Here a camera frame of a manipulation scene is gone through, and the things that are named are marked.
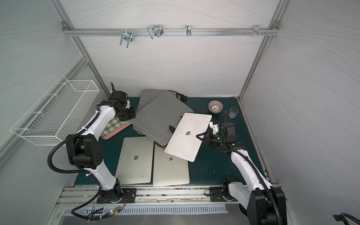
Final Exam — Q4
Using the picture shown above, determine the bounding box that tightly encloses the white slotted cable duct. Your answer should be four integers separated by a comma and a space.
62, 204, 228, 216

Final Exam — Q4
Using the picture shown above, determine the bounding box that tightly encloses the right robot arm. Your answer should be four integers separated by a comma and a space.
196, 122, 287, 225

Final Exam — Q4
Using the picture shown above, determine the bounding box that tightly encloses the clear plastic cup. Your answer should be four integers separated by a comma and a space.
229, 107, 239, 119

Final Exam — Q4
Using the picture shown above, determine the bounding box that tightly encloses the grey laptop sleeve bag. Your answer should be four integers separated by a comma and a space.
132, 90, 194, 148

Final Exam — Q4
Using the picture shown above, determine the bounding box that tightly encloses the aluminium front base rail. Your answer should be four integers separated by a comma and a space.
55, 185, 212, 207

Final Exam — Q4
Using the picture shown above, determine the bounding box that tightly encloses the grey zippered laptop bag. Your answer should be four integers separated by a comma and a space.
137, 89, 187, 111

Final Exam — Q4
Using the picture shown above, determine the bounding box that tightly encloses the silver apple laptop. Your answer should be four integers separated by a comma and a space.
115, 136, 154, 185
165, 112, 212, 162
152, 145, 190, 187

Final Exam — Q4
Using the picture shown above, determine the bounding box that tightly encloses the white wire basket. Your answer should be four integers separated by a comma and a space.
10, 75, 99, 146

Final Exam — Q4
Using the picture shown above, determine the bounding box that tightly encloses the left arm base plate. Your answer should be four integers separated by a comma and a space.
96, 188, 137, 204

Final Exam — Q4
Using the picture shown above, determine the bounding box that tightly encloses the aluminium crossbar rail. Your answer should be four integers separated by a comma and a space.
63, 22, 280, 37

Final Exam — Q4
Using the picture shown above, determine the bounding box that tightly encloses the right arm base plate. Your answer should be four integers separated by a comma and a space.
204, 187, 234, 202

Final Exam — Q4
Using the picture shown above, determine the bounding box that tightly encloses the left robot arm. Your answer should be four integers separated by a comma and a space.
66, 90, 136, 203

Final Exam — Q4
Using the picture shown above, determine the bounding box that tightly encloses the left black cable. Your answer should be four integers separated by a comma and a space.
47, 112, 127, 221

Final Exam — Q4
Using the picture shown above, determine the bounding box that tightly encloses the pink bowl with contents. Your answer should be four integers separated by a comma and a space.
208, 100, 223, 114

